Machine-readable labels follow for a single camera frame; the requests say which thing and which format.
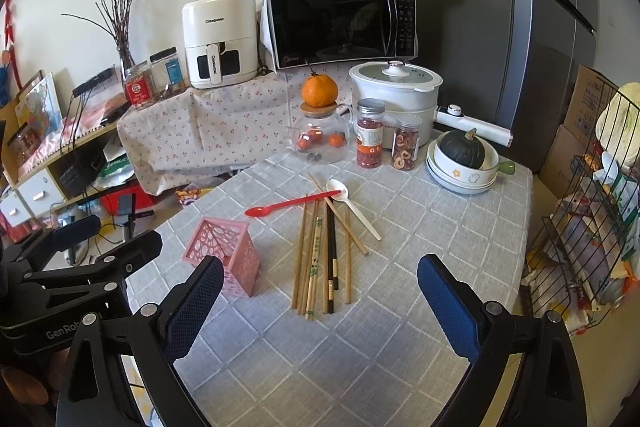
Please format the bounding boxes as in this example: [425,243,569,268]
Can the pink lattice utensil holder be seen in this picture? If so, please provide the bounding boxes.
[182,218,260,297]

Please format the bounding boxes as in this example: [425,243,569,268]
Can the wooden chopstick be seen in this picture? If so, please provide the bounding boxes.
[345,229,352,305]
[291,202,307,310]
[297,202,319,315]
[306,172,369,256]

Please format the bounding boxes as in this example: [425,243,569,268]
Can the printed bamboo chopstick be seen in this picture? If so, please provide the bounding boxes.
[305,217,322,321]

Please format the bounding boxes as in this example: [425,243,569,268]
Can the black chopstick gold band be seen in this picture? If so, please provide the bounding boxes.
[328,210,340,291]

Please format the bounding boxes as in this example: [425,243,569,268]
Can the white plastic spoon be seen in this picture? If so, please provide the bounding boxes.
[326,179,382,241]

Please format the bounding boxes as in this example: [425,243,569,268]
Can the wooden shelf unit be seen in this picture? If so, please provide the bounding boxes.
[1,67,129,227]

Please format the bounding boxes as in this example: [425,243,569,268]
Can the white stacked bowls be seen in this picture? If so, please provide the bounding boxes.
[425,139,515,195]

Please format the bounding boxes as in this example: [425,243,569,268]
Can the grey checked tablecloth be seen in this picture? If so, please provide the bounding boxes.
[128,153,533,426]

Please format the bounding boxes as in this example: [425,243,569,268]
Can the dark green squash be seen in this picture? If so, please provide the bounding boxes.
[439,128,485,169]

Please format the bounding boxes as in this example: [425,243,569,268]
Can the cardboard boxes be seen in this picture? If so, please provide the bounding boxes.
[538,65,616,197]

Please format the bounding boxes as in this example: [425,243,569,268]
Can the dried fruit jar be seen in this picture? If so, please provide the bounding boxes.
[392,113,422,171]

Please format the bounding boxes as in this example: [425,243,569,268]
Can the floral cabinet cloth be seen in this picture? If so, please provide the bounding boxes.
[116,66,362,197]

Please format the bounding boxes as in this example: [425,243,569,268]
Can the red label jar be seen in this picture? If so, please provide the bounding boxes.
[124,61,156,108]

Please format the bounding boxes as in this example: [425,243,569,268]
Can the red spice jar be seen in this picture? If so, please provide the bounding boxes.
[355,98,385,169]

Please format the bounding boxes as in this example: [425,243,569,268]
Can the glass jar wooden lid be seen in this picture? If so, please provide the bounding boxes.
[286,102,350,164]

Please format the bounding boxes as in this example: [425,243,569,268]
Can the white electric pot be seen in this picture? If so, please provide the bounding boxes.
[348,59,514,148]

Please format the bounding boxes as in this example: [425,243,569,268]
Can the blue label jar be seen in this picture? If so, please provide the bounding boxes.
[150,46,186,100]

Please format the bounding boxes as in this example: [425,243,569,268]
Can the orange mandarin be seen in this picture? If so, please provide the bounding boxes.
[302,75,338,108]

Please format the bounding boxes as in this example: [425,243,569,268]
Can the dry branches in vase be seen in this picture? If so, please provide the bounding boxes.
[62,0,134,74]

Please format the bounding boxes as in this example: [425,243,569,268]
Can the white air fryer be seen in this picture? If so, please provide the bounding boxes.
[181,0,258,90]

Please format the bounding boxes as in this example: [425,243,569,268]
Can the grey refrigerator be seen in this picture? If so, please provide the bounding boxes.
[416,0,598,170]

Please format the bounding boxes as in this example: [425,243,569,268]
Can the black microwave oven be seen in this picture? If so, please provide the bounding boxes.
[265,0,418,70]

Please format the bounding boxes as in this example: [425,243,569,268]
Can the black wire rack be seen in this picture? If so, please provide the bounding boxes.
[522,82,639,334]

